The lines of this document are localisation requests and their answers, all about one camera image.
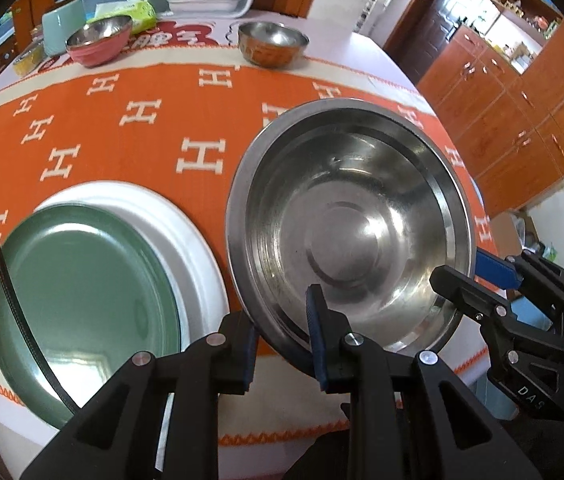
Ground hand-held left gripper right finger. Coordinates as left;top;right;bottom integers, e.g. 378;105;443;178
306;284;545;480

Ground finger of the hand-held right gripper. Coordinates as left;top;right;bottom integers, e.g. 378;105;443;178
430;265;564;367
476;247;564;311

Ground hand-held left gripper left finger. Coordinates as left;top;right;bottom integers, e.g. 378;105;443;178
19;310;257;480

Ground plain steel bowl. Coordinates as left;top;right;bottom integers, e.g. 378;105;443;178
226;99;477;376

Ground plain white plate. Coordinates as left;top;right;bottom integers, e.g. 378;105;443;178
32;181;230;356

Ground green plate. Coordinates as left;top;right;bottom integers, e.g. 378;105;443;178
0;203;183;431

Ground small steel bowl copper outside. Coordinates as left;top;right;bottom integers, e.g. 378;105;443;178
238;21;310;68

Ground steel bowl pink outside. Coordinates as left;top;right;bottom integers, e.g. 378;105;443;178
65;15;134;68

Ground orange wooden cabinets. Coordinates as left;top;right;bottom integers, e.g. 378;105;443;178
417;20;564;216

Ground orange patterned tablecloth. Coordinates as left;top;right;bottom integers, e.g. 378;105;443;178
0;57;493;463

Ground dark brown door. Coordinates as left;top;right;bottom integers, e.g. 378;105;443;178
387;0;492;83

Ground pink printed table cover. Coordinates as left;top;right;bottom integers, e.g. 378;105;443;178
0;7;427;111

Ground green tissue pack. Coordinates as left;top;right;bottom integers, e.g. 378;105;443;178
87;0;159;36

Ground foil covered yellow dish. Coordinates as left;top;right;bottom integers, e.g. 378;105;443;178
12;42;47;78

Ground green canister brown lid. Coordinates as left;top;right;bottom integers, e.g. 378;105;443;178
42;0;88;57

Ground wall shelf with goods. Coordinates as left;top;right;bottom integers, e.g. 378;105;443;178
456;0;562;73

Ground black braided cable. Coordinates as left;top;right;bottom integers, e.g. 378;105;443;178
0;185;80;411

